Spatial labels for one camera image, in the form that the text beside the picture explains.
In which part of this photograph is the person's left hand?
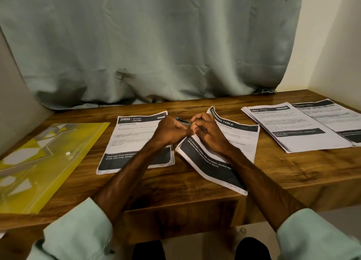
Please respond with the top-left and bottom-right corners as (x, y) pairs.
(148, 115), (194, 151)

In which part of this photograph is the person's left forearm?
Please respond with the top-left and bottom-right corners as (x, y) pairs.
(27, 141), (167, 260)

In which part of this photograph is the person's right hand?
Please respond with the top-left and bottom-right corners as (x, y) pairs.
(190, 112), (238, 156)

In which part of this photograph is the person's left leg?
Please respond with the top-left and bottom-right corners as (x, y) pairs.
(131, 240), (167, 260)

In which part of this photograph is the wash baby bottle paper stack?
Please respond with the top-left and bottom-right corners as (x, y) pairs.
(96, 110), (176, 175)

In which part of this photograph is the person's right forearm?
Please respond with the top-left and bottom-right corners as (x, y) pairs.
(223, 147), (361, 260)

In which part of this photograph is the yellow patterned folder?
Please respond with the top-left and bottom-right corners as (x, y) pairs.
(0, 122), (111, 215)

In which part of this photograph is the pale green curtain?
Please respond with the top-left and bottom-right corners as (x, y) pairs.
(0, 0), (305, 110)

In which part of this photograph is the blue pen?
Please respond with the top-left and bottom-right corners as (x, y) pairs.
(174, 116), (195, 128)

